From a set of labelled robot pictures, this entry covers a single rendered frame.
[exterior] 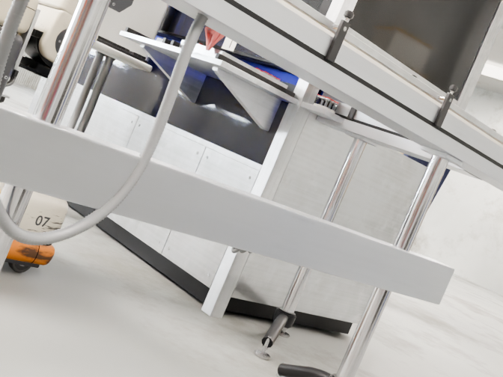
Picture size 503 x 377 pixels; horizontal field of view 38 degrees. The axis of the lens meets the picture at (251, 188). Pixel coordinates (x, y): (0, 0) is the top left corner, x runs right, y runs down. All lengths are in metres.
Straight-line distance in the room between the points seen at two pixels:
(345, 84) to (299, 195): 1.25
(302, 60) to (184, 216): 0.41
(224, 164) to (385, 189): 0.75
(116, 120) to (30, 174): 2.34
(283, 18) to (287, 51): 0.07
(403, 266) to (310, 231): 0.42
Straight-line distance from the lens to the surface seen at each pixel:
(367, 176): 3.12
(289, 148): 2.75
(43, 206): 2.30
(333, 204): 2.69
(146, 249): 3.25
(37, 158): 1.30
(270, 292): 2.95
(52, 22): 2.41
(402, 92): 1.81
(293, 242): 1.72
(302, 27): 1.54
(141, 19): 3.42
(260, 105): 2.73
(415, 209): 2.09
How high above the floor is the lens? 0.65
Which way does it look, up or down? 3 degrees down
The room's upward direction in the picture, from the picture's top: 23 degrees clockwise
